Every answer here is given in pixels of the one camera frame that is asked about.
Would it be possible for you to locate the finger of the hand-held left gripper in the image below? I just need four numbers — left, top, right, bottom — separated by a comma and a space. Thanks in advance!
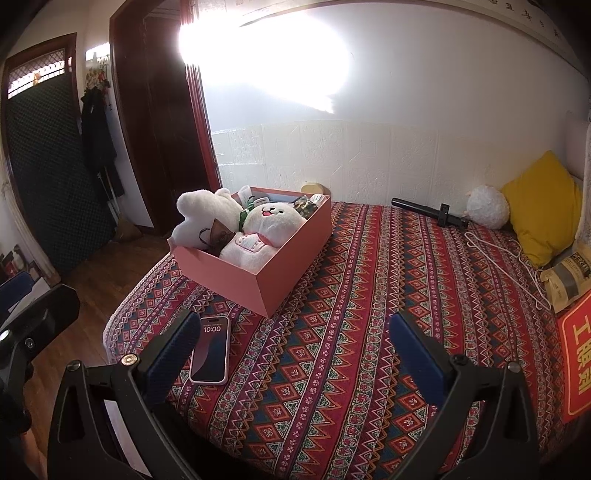
0, 284, 81, 370

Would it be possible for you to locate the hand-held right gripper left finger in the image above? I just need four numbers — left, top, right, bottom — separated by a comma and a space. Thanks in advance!
46, 308, 201, 480

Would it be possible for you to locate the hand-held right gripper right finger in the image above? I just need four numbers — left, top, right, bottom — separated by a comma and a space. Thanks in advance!
389, 310, 541, 480

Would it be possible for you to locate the pink cardboard box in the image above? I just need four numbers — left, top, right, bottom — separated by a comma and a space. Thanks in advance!
168, 186, 333, 318

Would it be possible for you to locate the person's left forearm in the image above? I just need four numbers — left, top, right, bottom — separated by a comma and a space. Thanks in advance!
21, 434, 48, 480

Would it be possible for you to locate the blue chair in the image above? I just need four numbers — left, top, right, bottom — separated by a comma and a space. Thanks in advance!
0, 272, 38, 317

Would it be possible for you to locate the smartphone in pink case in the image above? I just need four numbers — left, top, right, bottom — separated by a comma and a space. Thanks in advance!
189, 316, 230, 385

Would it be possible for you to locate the red patterned bed blanket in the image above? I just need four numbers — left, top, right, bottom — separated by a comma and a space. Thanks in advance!
102, 200, 578, 480

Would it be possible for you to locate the straw broom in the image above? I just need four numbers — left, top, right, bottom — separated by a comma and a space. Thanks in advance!
113, 215, 141, 241

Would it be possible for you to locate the brown triangular ornament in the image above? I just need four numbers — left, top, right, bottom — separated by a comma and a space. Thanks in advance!
199, 219, 227, 254

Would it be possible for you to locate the dark quilted door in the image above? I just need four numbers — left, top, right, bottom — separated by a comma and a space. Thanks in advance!
0, 33, 116, 278

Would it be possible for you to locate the white clothes hanger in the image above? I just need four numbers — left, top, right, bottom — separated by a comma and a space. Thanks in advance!
464, 231, 552, 311

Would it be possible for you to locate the white cloud-shaped plush toy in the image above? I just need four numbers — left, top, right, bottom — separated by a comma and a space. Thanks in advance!
170, 188, 244, 252

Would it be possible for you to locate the black stick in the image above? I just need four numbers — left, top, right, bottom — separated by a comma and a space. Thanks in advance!
392, 198, 469, 228

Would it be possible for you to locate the red box with yellow characters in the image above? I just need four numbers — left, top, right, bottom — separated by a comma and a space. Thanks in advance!
556, 302, 591, 424

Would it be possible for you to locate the white plush toy with face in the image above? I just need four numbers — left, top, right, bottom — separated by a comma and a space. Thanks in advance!
219, 202, 308, 273

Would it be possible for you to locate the round white plush toy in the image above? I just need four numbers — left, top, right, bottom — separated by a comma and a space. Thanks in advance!
463, 185, 510, 230

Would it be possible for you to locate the tan paper bag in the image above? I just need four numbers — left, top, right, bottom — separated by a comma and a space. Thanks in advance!
539, 247, 591, 315

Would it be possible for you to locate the hanging dark coat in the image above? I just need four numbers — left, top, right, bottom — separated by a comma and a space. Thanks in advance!
79, 88, 124, 199

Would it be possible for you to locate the yellow pillow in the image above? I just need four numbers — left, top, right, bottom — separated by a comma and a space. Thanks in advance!
501, 151, 583, 267

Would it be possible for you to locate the dark wooden door frame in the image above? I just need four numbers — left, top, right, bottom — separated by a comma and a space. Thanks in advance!
109, 0, 222, 236

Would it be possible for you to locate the wall coat hook rack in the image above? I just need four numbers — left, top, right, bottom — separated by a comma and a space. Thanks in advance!
84, 44, 114, 88

